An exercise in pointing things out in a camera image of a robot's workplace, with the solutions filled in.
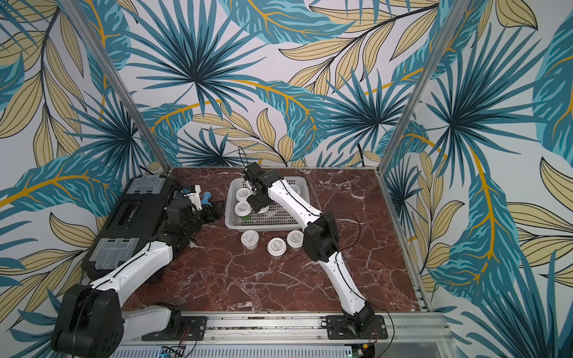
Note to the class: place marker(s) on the yogurt cup white lid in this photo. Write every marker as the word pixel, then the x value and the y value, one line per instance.
pixel 243 194

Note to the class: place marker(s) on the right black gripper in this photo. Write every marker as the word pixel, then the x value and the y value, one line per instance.
pixel 257 201

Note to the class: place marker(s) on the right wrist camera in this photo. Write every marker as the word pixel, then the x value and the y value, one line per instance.
pixel 253 172

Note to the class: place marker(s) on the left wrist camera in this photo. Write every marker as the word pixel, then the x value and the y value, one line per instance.
pixel 193 193

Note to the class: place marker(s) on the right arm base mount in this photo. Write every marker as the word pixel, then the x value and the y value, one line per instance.
pixel 364 325

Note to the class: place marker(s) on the small blue toy drill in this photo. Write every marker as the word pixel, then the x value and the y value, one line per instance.
pixel 207 198

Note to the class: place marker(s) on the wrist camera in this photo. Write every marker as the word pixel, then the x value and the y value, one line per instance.
pixel 193 193
pixel 253 172

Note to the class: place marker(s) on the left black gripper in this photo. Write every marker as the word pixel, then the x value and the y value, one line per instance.
pixel 218 212

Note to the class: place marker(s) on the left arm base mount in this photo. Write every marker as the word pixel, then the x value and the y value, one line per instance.
pixel 180 328

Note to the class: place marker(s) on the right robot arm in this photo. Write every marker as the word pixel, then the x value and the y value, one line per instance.
pixel 321 241

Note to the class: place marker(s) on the white perforated plastic basket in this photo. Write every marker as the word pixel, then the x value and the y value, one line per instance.
pixel 276 219

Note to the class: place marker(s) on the black plastic toolbox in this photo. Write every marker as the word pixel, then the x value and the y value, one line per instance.
pixel 133 222

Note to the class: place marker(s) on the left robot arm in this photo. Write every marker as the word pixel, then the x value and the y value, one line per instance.
pixel 91 322

